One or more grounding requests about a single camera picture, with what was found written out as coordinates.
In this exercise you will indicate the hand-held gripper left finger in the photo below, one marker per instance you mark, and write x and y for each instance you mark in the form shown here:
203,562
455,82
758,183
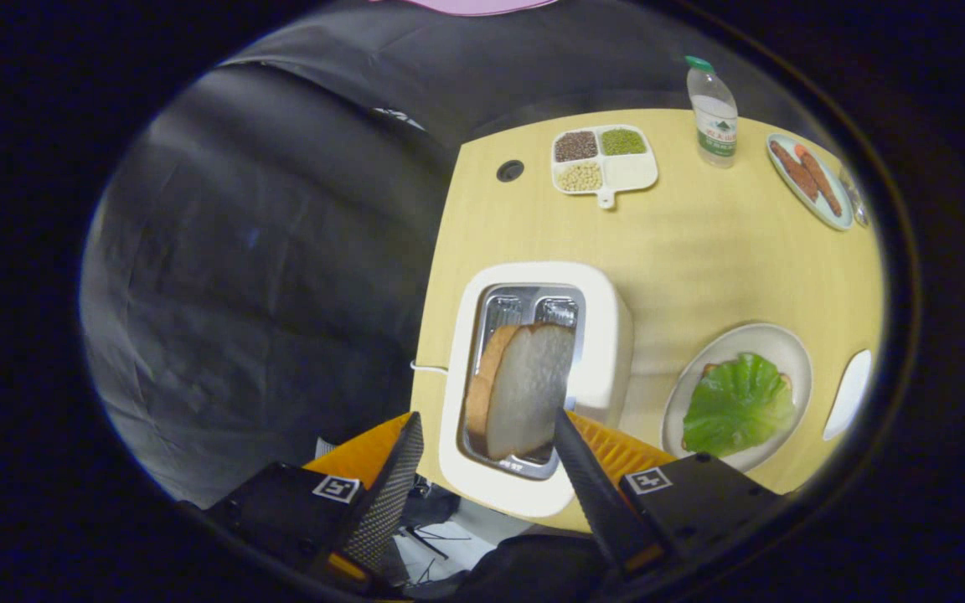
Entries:
382,502

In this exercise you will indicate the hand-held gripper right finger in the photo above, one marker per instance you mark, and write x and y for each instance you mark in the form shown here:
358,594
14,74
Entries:
596,494

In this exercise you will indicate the white bread slice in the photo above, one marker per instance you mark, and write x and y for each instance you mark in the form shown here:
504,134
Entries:
524,389

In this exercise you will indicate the green lettuce leaf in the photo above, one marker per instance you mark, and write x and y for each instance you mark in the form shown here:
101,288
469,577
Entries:
738,406

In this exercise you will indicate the cream toaster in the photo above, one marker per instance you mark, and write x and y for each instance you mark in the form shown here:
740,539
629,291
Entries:
608,335

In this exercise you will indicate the round cream plate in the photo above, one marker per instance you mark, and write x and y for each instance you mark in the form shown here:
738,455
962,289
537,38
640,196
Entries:
750,339

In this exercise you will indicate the bread slice under ham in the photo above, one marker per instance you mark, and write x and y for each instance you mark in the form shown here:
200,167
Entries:
786,381

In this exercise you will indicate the white square plate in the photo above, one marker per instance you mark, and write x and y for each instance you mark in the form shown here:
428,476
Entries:
849,394

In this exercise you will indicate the white divided bean tray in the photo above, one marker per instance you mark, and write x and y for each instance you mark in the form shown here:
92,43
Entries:
629,172

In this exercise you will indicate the pale green oval plate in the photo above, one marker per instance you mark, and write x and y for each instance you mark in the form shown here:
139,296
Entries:
784,180

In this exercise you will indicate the brown meat patty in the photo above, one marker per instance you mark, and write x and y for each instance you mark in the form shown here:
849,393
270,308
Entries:
794,172
819,180

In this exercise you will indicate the clear plastic water bottle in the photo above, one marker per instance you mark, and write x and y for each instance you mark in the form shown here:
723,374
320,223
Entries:
715,117

